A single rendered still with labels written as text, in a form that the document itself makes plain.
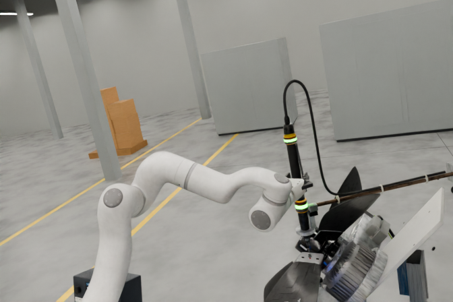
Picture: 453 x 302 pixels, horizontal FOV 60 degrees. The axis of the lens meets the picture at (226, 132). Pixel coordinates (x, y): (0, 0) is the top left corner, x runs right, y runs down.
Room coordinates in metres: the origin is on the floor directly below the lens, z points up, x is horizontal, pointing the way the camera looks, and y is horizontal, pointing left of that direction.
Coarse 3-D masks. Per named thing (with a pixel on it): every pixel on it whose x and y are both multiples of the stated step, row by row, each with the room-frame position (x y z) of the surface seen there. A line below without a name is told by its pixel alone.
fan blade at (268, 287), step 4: (288, 264) 1.45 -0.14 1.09; (284, 268) 1.45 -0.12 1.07; (288, 268) 1.43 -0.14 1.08; (280, 272) 1.46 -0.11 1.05; (276, 276) 1.47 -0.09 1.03; (280, 276) 1.44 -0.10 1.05; (272, 280) 1.48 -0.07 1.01; (276, 280) 1.45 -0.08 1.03; (268, 284) 1.49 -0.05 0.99; (272, 284) 1.46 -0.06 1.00; (264, 288) 1.52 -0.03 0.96; (268, 288) 1.48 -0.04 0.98; (272, 288) 1.45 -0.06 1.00; (264, 292) 1.49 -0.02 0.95; (268, 292) 1.46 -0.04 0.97; (264, 296) 1.47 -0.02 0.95; (264, 300) 1.46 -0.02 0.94
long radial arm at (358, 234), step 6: (360, 216) 1.65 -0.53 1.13; (366, 216) 1.63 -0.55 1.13; (360, 222) 1.58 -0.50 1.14; (366, 222) 1.59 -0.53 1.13; (354, 228) 1.59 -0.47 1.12; (360, 228) 1.54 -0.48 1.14; (366, 228) 1.55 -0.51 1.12; (354, 234) 1.49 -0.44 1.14; (360, 234) 1.50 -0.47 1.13; (366, 234) 1.51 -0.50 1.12; (348, 240) 1.52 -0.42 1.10; (354, 240) 1.45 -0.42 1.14; (360, 240) 1.46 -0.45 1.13; (366, 240) 1.48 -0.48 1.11; (366, 246) 1.44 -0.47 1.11; (372, 246) 1.46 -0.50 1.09; (378, 246) 1.47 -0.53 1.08
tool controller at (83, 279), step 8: (88, 272) 1.43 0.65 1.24; (80, 280) 1.38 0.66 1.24; (88, 280) 1.35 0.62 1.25; (128, 280) 1.31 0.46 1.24; (136, 280) 1.33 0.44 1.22; (80, 288) 1.37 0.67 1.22; (128, 288) 1.30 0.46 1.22; (136, 288) 1.33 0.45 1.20; (80, 296) 1.37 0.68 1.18; (120, 296) 1.26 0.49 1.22; (128, 296) 1.29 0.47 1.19; (136, 296) 1.32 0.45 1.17
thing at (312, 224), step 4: (308, 204) 1.31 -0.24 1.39; (316, 204) 1.30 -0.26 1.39; (308, 208) 1.31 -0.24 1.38; (312, 208) 1.29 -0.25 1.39; (316, 208) 1.29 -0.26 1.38; (308, 212) 1.30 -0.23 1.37; (312, 212) 1.29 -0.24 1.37; (316, 212) 1.29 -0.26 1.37; (308, 216) 1.31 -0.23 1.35; (312, 216) 1.29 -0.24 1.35; (312, 220) 1.29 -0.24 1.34; (312, 224) 1.29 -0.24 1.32; (296, 228) 1.32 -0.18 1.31; (300, 228) 1.31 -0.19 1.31; (312, 228) 1.29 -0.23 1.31; (296, 232) 1.30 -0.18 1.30; (300, 232) 1.28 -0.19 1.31; (304, 232) 1.28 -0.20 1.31; (308, 232) 1.27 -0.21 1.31; (312, 232) 1.28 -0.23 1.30
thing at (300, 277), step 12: (300, 264) 1.28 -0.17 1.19; (312, 264) 1.26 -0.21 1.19; (288, 276) 1.24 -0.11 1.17; (300, 276) 1.21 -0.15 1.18; (312, 276) 1.20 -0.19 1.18; (276, 288) 1.21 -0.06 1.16; (288, 288) 1.18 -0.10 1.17; (300, 288) 1.16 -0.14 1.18; (312, 288) 1.14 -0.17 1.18; (276, 300) 1.15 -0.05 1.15; (288, 300) 1.12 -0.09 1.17; (312, 300) 1.07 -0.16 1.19
